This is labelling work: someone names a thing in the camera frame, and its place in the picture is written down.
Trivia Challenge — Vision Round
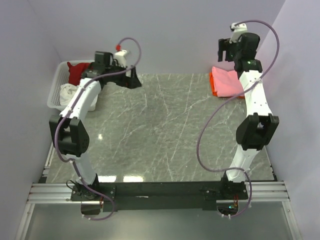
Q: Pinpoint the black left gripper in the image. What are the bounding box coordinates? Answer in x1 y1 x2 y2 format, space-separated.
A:
105 61 142 90

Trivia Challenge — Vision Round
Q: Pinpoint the pink t shirt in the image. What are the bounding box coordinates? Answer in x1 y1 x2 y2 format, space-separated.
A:
211 65 245 98

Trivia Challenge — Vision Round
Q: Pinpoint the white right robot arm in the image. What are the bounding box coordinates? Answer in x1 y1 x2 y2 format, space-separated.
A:
218 32 280 184

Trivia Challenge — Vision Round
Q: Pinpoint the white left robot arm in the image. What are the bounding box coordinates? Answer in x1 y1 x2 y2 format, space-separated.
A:
49 49 142 201

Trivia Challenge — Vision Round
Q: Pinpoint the folded orange t shirt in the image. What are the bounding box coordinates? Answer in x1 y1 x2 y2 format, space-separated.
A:
209 71 246 100

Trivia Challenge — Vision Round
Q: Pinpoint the dark red t shirt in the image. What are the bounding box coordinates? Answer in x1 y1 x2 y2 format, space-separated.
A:
67 61 90 86

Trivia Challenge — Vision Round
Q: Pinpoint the white t shirt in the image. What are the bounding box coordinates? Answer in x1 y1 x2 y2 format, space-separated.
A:
59 83 99 111

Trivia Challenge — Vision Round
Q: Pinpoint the white plastic laundry basket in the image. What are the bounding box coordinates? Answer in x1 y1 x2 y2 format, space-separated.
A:
47 60 92 111

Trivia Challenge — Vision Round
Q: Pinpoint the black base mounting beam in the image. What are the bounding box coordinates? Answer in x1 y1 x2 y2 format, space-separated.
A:
70 181 249 212

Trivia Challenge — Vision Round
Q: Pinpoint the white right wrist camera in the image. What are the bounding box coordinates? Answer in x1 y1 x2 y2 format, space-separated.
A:
229 22 248 44

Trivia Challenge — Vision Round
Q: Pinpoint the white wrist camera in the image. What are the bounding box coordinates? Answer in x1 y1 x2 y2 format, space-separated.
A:
113 49 131 68
229 22 248 44

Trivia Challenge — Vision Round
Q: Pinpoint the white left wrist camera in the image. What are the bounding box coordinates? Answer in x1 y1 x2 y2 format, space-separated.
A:
113 49 131 68

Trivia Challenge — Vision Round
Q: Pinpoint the aluminium rail frame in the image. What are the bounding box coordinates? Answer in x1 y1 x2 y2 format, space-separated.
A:
13 109 303 240

